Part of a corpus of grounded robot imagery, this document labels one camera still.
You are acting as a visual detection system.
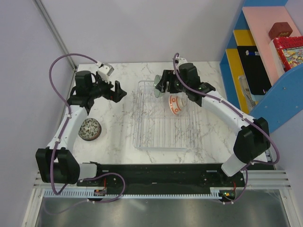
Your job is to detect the dark red box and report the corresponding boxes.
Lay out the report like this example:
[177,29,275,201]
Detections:
[268,22,293,40]

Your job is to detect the orange patterned bowl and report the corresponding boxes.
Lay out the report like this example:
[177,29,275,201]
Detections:
[169,95,187,115]

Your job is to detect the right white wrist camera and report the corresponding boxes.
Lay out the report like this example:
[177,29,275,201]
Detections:
[175,57,187,66]

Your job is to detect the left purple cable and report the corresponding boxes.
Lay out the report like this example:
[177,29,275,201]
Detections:
[49,53,105,196]

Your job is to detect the blue shelf unit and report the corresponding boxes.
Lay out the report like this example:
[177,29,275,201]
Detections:
[220,0,303,132]

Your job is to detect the red game box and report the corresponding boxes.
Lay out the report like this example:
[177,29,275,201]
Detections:
[273,36,303,72]

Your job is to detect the green glass bowl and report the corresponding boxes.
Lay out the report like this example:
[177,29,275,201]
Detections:
[153,75,163,98]

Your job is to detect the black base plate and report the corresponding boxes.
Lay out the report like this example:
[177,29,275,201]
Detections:
[77,164,245,195]

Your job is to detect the pink board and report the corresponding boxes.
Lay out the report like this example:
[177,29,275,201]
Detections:
[242,6,293,85]

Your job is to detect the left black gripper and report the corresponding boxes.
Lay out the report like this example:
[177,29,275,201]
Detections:
[89,73,126,103]

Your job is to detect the white cable duct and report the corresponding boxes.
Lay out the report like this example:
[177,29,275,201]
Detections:
[44,186,224,200]

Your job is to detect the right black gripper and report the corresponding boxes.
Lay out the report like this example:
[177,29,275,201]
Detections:
[156,70,189,94]

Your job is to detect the yellow black panel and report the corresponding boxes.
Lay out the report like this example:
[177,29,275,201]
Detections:
[225,29,258,66]

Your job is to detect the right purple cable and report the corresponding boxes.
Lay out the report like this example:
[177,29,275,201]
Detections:
[172,52,280,166]

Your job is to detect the clear wire dish rack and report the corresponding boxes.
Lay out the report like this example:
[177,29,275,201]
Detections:
[133,80,197,151]

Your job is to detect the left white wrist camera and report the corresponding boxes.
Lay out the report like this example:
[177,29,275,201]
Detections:
[97,64,114,84]

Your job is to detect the leaf patterned bowl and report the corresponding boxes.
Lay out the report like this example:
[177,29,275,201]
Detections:
[78,118,102,141]

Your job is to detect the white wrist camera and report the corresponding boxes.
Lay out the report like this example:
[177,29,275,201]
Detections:
[97,64,114,84]
[175,57,187,66]

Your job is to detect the purple cable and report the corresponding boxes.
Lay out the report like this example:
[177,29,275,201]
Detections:
[172,52,280,166]
[49,53,105,196]

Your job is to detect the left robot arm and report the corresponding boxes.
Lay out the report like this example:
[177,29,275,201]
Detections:
[36,70,127,186]

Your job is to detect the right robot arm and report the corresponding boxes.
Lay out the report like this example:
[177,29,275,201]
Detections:
[154,63,270,186]

